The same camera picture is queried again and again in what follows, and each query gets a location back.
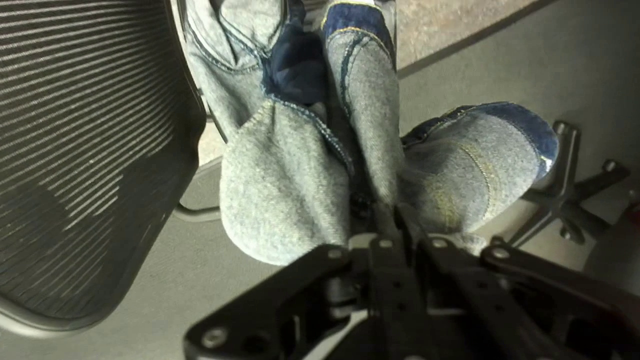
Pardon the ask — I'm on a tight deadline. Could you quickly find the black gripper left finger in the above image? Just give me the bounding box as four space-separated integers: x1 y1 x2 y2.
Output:
183 237 427 360

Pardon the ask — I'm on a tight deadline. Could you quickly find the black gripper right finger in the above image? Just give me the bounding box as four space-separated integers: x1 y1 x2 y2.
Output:
394 205 640 360

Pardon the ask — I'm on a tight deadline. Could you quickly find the grey and navy jacket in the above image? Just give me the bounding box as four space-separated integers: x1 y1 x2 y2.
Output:
179 0 557 266

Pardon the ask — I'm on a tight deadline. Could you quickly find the grey chair star base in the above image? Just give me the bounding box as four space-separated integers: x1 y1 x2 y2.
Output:
508 119 630 247

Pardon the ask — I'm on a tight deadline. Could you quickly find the black mesh office chair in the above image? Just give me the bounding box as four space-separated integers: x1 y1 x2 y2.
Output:
0 0 204 338

